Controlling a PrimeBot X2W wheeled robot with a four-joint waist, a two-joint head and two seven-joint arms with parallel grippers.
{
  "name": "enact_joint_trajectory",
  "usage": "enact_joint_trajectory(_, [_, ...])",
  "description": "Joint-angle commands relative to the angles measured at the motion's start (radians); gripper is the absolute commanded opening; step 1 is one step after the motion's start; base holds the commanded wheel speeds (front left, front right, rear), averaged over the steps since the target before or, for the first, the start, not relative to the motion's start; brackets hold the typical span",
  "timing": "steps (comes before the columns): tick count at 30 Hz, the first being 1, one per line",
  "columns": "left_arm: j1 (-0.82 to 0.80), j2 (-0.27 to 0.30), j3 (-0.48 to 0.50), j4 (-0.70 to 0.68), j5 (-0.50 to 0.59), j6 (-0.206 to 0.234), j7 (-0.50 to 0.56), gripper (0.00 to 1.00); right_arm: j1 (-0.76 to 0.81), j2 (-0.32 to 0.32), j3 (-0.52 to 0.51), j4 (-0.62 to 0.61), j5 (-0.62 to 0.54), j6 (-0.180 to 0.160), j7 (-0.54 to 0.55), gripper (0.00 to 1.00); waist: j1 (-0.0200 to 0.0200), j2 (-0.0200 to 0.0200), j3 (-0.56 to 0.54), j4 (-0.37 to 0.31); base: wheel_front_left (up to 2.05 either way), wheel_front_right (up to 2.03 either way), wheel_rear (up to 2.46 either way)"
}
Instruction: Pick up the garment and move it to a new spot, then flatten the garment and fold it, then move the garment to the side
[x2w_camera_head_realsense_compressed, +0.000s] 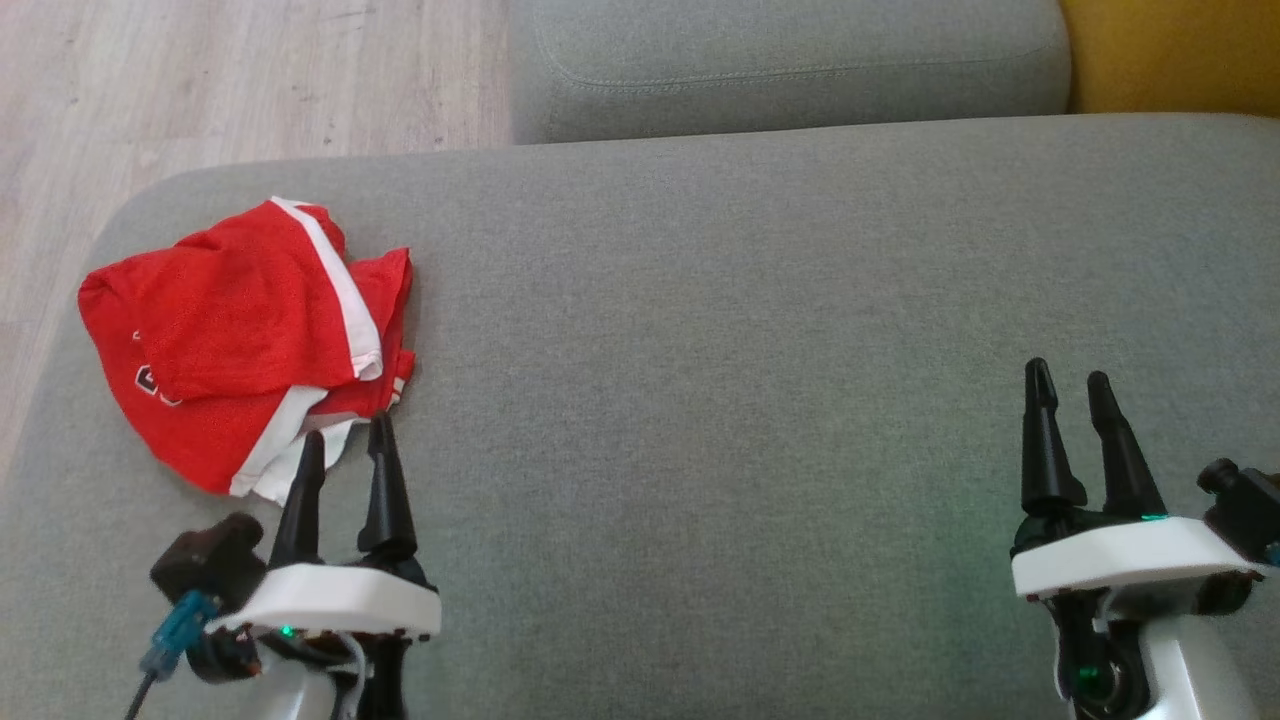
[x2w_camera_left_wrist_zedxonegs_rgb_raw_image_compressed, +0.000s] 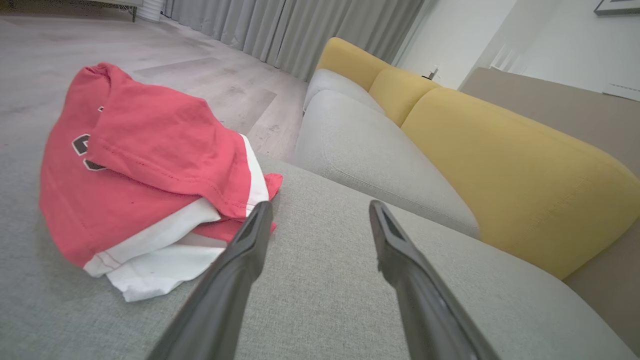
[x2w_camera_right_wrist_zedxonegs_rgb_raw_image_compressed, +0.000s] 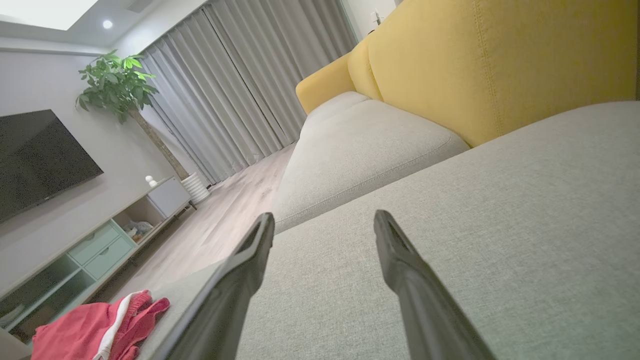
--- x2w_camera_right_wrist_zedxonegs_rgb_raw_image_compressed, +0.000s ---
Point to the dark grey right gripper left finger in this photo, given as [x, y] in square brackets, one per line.
[235, 295]

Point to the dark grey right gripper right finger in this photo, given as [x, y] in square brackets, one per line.
[420, 300]

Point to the red shorts with white band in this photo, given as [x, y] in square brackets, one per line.
[75, 330]

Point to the white ribbed plant pot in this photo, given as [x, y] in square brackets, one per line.
[196, 188]

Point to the grey item in cabinet shelf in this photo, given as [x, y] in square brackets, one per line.
[137, 229]

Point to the small white figurine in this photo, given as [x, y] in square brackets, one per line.
[151, 181]

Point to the white and mint TV cabinet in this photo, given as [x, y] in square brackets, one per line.
[100, 245]

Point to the grey sofa seat cushion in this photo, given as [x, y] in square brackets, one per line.
[360, 150]

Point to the grey pleated curtains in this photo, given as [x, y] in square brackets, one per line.
[240, 85]

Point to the black flat screen television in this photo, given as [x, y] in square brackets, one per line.
[40, 160]

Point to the green leafy indoor tree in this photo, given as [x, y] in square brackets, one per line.
[117, 82]

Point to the yellow sofa backrest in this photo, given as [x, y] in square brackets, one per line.
[490, 60]

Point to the round ceiling spotlight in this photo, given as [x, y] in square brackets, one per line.
[107, 24]

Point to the bright ceiling light panel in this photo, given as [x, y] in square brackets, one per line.
[45, 11]

